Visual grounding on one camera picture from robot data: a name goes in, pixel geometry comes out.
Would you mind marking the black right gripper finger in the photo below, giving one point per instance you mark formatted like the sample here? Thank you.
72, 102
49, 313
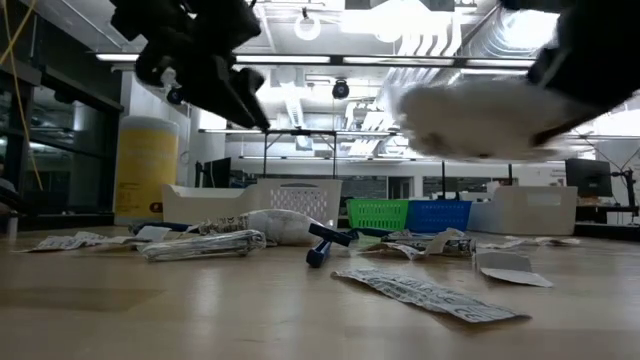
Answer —
565, 130

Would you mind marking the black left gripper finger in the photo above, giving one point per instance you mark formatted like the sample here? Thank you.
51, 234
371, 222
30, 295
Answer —
225, 102
252, 95

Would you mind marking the clear bag of cotton pads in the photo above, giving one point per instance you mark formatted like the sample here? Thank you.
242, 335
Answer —
475, 120
285, 227

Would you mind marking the clear-wrapped slim toiletry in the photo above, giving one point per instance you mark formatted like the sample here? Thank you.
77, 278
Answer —
200, 246

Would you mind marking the long white printed sachet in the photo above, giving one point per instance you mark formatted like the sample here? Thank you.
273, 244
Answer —
425, 295

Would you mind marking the clear plastic packet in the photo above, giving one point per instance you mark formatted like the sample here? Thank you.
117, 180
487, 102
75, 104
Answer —
55, 243

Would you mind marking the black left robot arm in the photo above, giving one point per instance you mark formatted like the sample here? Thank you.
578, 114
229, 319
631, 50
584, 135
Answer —
165, 20

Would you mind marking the black overhead light beam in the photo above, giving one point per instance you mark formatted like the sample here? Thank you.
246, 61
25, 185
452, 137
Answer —
336, 60

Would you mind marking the yellow wipes canister white lid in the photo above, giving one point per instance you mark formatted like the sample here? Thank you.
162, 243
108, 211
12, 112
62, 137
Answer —
145, 165

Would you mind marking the white solid plastic bin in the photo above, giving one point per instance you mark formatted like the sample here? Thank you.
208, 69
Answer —
200, 205

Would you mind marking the white perforated plastic basket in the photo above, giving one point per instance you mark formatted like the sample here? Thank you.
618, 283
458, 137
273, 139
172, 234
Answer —
300, 200

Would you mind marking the blue plastic basket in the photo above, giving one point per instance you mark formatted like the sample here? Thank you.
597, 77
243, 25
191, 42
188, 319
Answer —
437, 216

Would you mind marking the green plastic basket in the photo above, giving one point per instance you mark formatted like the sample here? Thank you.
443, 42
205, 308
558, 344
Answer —
377, 215

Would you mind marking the person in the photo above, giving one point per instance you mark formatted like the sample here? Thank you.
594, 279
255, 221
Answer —
5, 187

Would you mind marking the black ceiling camera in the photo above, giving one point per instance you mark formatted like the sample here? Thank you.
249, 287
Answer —
340, 90
175, 96

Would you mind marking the black metal table frame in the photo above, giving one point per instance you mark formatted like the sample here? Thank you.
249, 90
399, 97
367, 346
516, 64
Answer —
443, 180
300, 132

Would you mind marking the silver ventilation duct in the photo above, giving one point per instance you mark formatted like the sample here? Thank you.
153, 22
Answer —
480, 40

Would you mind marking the small white post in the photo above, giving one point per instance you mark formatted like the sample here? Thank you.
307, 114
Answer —
12, 225

